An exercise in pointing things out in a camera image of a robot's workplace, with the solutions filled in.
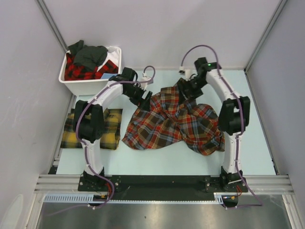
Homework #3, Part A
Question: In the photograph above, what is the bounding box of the red black checked shirt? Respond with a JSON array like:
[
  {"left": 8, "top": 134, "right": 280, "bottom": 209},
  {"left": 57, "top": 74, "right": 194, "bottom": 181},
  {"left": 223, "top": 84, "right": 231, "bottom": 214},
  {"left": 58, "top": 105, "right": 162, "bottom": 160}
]
[{"left": 64, "top": 53, "right": 118, "bottom": 81}]

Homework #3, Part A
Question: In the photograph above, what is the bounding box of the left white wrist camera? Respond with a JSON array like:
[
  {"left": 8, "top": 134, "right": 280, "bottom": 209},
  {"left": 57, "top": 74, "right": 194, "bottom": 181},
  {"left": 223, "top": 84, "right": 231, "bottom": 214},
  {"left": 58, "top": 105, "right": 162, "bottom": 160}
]
[{"left": 140, "top": 73, "right": 153, "bottom": 89}]

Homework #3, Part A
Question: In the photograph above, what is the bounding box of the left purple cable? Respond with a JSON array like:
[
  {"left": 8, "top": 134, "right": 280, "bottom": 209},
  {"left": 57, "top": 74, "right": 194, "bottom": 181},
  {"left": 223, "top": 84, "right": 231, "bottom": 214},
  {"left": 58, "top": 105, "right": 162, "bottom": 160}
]
[{"left": 46, "top": 65, "right": 157, "bottom": 217}]

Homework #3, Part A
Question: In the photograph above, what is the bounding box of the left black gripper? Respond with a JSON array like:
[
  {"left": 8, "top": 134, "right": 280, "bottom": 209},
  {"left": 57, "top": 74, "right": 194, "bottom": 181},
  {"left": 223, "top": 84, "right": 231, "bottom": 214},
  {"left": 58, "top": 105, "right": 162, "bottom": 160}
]
[{"left": 123, "top": 83, "right": 152, "bottom": 112}]

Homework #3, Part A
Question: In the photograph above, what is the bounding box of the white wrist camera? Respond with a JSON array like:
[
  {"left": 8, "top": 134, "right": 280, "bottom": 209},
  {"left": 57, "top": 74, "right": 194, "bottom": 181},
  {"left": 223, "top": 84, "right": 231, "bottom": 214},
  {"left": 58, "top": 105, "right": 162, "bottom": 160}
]
[
  {"left": 140, "top": 73, "right": 153, "bottom": 89},
  {"left": 179, "top": 66, "right": 193, "bottom": 80}
]

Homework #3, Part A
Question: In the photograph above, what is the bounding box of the aluminium frame rail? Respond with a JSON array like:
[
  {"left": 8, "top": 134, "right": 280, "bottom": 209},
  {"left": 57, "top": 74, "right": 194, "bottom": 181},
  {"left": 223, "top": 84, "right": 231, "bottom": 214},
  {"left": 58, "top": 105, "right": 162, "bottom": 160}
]
[{"left": 34, "top": 175, "right": 294, "bottom": 195}]

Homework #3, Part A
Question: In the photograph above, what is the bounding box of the white plastic laundry bin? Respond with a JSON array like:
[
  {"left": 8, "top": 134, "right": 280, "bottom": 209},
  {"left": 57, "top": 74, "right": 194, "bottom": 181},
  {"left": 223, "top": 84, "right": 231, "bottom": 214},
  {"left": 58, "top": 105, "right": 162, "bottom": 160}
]
[{"left": 59, "top": 51, "right": 121, "bottom": 96}]

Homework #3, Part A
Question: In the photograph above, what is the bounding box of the folded yellow plaid shirt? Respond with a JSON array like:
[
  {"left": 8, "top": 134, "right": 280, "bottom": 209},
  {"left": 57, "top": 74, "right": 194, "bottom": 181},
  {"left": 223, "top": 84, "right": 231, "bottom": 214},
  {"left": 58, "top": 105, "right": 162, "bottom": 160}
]
[{"left": 60, "top": 108, "right": 122, "bottom": 150}]

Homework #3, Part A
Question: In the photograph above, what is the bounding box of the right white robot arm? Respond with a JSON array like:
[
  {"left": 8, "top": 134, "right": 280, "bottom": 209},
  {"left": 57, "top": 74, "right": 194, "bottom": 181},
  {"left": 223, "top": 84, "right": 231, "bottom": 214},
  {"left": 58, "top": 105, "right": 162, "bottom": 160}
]
[{"left": 178, "top": 57, "right": 250, "bottom": 191}]

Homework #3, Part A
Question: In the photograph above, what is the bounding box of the purple cable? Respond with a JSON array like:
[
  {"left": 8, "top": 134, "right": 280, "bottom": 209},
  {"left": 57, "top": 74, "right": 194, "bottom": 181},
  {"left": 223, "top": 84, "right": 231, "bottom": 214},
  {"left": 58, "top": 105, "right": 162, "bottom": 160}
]
[
  {"left": 46, "top": 65, "right": 157, "bottom": 217},
  {"left": 181, "top": 44, "right": 263, "bottom": 207}
]

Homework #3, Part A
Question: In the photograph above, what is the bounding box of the red brown plaid shirt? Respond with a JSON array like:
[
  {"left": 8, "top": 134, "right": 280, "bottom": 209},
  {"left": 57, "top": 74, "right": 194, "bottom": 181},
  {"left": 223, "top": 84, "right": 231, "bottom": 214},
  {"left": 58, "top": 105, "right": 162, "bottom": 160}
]
[{"left": 122, "top": 84, "right": 225, "bottom": 156}]

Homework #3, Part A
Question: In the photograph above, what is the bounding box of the white shirt in bin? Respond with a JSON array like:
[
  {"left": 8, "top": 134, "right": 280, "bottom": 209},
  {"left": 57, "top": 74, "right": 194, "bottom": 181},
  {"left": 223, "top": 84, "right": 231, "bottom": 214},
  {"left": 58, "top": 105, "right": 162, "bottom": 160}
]
[{"left": 98, "top": 46, "right": 122, "bottom": 72}]

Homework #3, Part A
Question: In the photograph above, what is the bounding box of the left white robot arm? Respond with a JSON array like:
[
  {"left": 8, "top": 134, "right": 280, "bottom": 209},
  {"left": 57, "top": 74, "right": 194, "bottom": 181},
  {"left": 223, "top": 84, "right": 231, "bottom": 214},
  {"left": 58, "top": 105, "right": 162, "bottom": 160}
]
[{"left": 73, "top": 65, "right": 156, "bottom": 191}]

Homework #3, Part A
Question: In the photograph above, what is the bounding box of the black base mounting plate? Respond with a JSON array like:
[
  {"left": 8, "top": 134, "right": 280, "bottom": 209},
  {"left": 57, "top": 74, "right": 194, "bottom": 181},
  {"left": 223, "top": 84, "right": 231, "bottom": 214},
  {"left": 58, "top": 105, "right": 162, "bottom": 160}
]
[{"left": 78, "top": 175, "right": 248, "bottom": 202}]

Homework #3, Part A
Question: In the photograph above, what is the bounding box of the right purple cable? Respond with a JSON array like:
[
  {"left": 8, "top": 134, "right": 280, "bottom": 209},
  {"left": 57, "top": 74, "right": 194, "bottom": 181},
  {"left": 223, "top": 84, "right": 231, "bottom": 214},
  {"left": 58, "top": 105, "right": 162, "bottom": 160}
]
[{"left": 181, "top": 44, "right": 263, "bottom": 207}]

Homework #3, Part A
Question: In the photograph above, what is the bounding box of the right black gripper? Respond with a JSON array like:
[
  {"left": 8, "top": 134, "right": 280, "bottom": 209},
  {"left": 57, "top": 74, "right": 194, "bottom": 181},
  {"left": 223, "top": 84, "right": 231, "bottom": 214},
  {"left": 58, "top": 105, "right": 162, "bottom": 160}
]
[{"left": 177, "top": 76, "right": 209, "bottom": 105}]

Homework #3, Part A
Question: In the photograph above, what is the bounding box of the white slotted cable duct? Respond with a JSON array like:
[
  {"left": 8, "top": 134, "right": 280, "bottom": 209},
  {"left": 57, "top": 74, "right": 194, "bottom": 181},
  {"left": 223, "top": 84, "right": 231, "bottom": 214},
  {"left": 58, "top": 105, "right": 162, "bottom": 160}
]
[{"left": 44, "top": 194, "right": 223, "bottom": 204}]

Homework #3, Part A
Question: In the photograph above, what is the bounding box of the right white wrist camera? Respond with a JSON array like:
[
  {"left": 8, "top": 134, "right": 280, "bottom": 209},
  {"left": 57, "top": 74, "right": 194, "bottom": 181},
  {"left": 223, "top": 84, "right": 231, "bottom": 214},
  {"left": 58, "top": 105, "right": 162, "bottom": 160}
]
[{"left": 179, "top": 66, "right": 193, "bottom": 80}]

